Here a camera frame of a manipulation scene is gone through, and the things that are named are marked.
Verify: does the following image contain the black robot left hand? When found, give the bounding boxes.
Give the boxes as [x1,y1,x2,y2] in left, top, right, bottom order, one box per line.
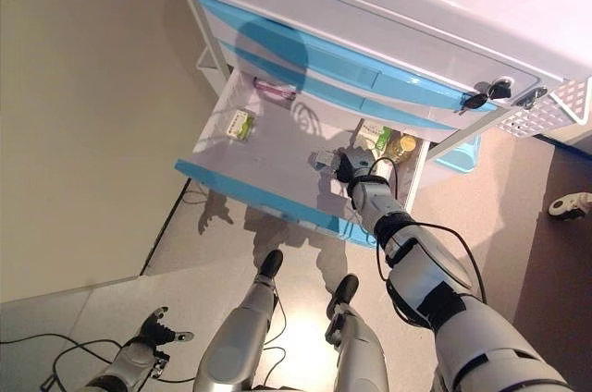
[138,306,194,348]

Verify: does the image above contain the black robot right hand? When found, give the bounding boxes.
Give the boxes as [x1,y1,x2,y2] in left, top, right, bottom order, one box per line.
[330,144,378,186]

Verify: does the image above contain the white grey medicine box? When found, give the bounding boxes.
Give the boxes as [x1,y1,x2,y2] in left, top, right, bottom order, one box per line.
[308,147,344,173]

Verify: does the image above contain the blue fronted cart drawer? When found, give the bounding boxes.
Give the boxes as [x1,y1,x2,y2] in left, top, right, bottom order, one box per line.
[193,0,501,115]
[216,37,458,133]
[172,67,432,251]

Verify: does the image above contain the tall white green medicine box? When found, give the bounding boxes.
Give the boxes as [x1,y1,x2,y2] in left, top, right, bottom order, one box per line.
[355,119,395,153]

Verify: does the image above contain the amber medicine bottle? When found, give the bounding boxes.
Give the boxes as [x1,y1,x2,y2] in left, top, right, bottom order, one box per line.
[385,133,420,165]

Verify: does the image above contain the pink medicine box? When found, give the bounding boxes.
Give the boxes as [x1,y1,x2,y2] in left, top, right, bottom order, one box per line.
[253,78,299,103]

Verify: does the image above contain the small green white medicine box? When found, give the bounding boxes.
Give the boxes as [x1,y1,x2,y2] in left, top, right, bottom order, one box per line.
[223,108,258,143]

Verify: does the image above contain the silver robot left leg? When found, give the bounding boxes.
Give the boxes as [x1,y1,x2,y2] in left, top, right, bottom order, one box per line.
[191,249,285,392]

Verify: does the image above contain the light blue waste bin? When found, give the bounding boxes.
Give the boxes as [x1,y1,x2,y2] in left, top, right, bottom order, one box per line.
[434,132,483,177]

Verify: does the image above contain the black keys in lock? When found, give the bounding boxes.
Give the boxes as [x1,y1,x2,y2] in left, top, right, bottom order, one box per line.
[457,77,514,116]

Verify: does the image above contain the white medical cart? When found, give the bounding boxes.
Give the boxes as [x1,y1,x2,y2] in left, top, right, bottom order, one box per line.
[164,0,592,167]

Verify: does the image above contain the metal cart side latch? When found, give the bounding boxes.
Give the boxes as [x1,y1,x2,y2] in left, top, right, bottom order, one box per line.
[514,85,549,111]

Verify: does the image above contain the white perforated side basket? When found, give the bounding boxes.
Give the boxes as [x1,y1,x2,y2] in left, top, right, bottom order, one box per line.
[494,77,592,140]

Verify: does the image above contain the bed caster wheel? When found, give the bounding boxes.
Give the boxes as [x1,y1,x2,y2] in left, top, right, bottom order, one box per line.
[548,191,592,223]

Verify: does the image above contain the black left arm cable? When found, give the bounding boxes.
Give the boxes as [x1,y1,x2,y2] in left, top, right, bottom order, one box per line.
[0,333,196,387]

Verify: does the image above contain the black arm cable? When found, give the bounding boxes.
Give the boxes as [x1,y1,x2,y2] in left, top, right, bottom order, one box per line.
[354,155,490,334]
[0,333,196,387]

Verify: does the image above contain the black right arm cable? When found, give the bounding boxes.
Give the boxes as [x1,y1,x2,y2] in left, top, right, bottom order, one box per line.
[354,155,490,334]

